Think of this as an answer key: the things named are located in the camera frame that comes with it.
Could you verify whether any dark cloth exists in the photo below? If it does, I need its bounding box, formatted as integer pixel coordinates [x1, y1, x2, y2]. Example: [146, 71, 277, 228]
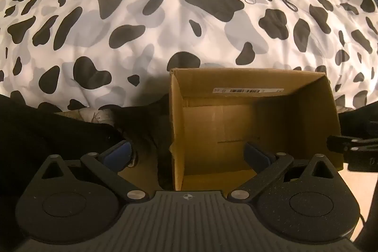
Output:
[0, 94, 172, 211]

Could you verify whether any cardboard box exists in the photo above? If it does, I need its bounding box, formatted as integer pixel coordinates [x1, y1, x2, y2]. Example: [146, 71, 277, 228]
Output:
[168, 67, 344, 192]

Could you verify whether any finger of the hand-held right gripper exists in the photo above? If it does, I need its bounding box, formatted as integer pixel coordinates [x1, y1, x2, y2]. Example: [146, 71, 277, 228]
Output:
[326, 135, 378, 152]

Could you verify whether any cow print blanket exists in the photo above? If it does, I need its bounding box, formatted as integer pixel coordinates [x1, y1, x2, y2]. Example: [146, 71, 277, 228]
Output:
[0, 0, 378, 123]

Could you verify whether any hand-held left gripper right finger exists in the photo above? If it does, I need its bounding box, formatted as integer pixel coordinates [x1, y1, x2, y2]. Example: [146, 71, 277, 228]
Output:
[227, 141, 338, 204]

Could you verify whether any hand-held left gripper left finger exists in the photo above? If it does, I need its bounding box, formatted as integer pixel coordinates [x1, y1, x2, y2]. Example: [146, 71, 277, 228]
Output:
[38, 140, 148, 203]

